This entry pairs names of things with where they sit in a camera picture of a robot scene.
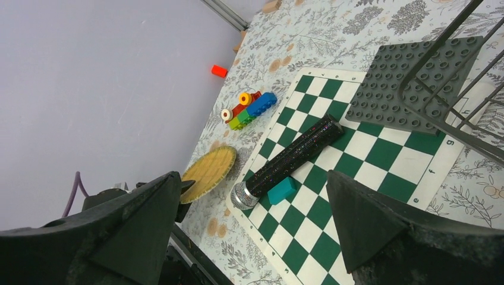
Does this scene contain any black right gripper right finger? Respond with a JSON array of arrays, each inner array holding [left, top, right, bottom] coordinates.
[[326, 170, 503, 284]]

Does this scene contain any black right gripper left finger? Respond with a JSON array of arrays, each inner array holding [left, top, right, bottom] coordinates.
[[1, 172, 182, 284]]

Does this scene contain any yellow woven plate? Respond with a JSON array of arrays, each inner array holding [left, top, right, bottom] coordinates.
[[180, 145, 237, 204]]

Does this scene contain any green white chessboard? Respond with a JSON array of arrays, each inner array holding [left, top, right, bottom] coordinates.
[[230, 68, 463, 284]]

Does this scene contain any teal block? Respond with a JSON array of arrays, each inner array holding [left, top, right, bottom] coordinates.
[[267, 176, 297, 205]]

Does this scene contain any black glitter microphone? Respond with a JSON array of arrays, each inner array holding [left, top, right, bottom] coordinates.
[[230, 114, 344, 210]]

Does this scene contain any grey lego baseplate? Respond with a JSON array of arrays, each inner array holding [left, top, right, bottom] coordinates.
[[345, 36, 484, 137]]

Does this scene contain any colourful lego brick toy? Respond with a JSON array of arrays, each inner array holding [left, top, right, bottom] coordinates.
[[220, 91, 278, 131]]

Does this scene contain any orange red cylinder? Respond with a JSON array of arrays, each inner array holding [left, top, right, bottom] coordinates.
[[211, 65, 228, 78]]

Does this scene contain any floral table mat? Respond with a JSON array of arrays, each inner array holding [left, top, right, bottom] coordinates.
[[181, 1, 503, 284]]

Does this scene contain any left wooden block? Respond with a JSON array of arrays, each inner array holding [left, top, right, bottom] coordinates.
[[262, 0, 282, 14]]

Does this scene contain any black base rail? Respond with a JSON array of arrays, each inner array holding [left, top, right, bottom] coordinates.
[[171, 224, 233, 285]]

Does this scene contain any black wire dish rack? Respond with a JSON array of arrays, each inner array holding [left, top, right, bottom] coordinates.
[[398, 0, 504, 168]]

